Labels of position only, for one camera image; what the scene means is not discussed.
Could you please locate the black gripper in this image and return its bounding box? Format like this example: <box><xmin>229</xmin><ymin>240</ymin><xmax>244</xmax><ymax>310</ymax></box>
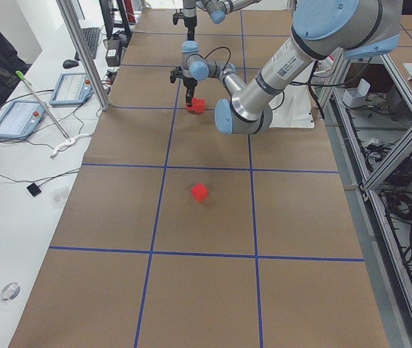
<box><xmin>184</xmin><ymin>16</ymin><xmax>197</xmax><ymax>41</ymax></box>
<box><xmin>183</xmin><ymin>77</ymin><xmax>197</xmax><ymax>106</ymax></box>

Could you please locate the aluminium frame post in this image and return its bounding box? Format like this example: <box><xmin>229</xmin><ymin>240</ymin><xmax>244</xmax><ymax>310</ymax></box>
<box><xmin>56</xmin><ymin>0</ymin><xmax>109</xmax><ymax>111</ymax></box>

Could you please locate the far blue teach pendant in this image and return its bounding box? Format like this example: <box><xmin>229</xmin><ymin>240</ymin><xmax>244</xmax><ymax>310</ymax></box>
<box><xmin>49</xmin><ymin>72</ymin><xmax>93</xmax><ymax>107</ymax></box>

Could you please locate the small black square puck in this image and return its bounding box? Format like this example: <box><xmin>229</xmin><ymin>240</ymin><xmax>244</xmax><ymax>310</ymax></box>
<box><xmin>26</xmin><ymin>183</ymin><xmax>42</xmax><ymax>197</ymax></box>

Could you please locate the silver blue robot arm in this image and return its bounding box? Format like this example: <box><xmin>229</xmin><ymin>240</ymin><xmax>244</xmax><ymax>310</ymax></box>
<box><xmin>172</xmin><ymin>0</ymin><xmax>259</xmax><ymax>41</ymax></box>
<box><xmin>170</xmin><ymin>1</ymin><xmax>403</xmax><ymax>134</ymax></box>

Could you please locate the black keyboard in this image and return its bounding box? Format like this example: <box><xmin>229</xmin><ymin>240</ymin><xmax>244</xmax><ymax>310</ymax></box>
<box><xmin>81</xmin><ymin>27</ymin><xmax>100</xmax><ymax>59</ymax></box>

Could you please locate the clear tape piece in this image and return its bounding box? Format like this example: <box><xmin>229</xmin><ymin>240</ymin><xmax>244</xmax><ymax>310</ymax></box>
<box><xmin>0</xmin><ymin>282</ymin><xmax>20</xmax><ymax>302</ymax></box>

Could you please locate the white camera stand pedestal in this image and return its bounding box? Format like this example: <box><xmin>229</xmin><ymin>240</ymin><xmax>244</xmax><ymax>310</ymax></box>
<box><xmin>269</xmin><ymin>86</ymin><xmax>315</xmax><ymax>129</ymax></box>

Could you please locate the black computer monitor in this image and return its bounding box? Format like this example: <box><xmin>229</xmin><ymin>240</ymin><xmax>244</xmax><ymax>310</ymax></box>
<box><xmin>99</xmin><ymin>0</ymin><xmax>116</xmax><ymax>40</ymax></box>

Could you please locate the metal rod green tip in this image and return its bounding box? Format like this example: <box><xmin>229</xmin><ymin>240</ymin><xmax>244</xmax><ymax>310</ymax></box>
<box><xmin>15</xmin><ymin>70</ymin><xmax>93</xmax><ymax>160</ymax></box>

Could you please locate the near blue teach pendant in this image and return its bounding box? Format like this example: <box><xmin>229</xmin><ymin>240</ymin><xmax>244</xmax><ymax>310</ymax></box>
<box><xmin>0</xmin><ymin>101</ymin><xmax>45</xmax><ymax>140</ymax></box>

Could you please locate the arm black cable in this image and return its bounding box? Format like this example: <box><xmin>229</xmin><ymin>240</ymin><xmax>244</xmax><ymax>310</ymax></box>
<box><xmin>202</xmin><ymin>46</ymin><xmax>238</xmax><ymax>73</ymax></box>

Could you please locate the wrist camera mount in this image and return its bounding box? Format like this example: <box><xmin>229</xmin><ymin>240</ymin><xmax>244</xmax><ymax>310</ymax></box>
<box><xmin>170</xmin><ymin>66</ymin><xmax>184</xmax><ymax>83</ymax></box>
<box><xmin>172</xmin><ymin>9</ymin><xmax>185</xmax><ymax>25</ymax></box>

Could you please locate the black computer mouse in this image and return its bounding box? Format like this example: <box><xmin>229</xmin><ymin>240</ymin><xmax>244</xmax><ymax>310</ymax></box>
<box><xmin>62</xmin><ymin>59</ymin><xmax>79</xmax><ymax>69</ymax></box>

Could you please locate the blue teach pendant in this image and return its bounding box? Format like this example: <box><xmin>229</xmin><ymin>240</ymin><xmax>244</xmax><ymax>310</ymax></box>
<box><xmin>0</xmin><ymin>101</ymin><xmax>45</xmax><ymax>140</ymax></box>
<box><xmin>49</xmin><ymin>72</ymin><xmax>93</xmax><ymax>107</ymax></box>

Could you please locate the red block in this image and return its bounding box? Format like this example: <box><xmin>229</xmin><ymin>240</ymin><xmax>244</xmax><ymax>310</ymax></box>
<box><xmin>191</xmin><ymin>183</ymin><xmax>209</xmax><ymax>203</ymax></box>
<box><xmin>193</xmin><ymin>98</ymin><xmax>206</xmax><ymax>115</ymax></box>
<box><xmin>186</xmin><ymin>103</ymin><xmax>196</xmax><ymax>112</ymax></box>

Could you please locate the black box with label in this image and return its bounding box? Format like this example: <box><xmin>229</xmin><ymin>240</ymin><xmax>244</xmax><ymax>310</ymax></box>
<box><xmin>105</xmin><ymin>39</ymin><xmax>122</xmax><ymax>67</ymax></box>

